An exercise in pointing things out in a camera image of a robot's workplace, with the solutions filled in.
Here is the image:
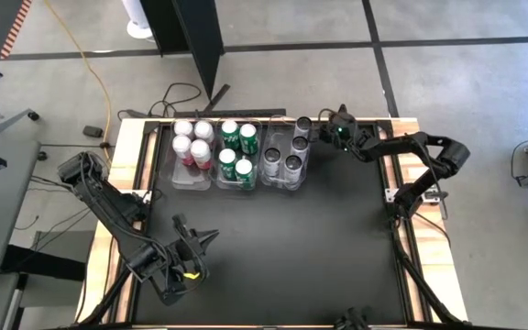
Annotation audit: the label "white Celsius energy can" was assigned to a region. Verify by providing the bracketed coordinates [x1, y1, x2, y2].
[282, 154, 304, 185]
[290, 136, 311, 160]
[293, 115, 314, 141]
[262, 147, 282, 179]

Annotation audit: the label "long black bar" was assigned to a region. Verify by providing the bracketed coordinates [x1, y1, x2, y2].
[171, 108, 288, 119]

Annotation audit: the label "green Sprite soda can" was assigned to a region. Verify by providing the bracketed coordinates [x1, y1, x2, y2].
[235, 158, 256, 190]
[238, 123, 259, 156]
[217, 148, 238, 181]
[220, 118, 241, 151]

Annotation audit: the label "yellow cable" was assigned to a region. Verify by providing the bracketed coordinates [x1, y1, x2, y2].
[43, 0, 113, 162]

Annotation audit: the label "pink white Spindrift can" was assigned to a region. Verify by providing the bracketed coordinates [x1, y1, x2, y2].
[193, 119, 215, 147]
[190, 138, 214, 171]
[171, 134, 195, 167]
[173, 119, 195, 140]

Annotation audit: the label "white round pedestal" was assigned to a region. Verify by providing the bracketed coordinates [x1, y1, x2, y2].
[120, 0, 154, 41]

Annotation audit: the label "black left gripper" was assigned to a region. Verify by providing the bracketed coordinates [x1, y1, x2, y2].
[153, 214, 221, 306]

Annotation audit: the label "clear plastic storage bin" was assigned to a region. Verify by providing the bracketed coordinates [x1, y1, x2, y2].
[258, 113, 314, 192]
[169, 116, 215, 192]
[214, 116, 264, 192]

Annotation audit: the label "black standing panel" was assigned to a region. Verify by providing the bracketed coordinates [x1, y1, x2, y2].
[138, 0, 226, 101]

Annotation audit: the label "black desk side panel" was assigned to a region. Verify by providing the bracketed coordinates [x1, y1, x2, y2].
[0, 245, 87, 281]

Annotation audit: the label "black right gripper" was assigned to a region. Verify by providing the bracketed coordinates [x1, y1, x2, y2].
[316, 108, 362, 153]

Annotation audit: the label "black cable loops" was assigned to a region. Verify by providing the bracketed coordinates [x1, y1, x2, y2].
[147, 82, 204, 118]

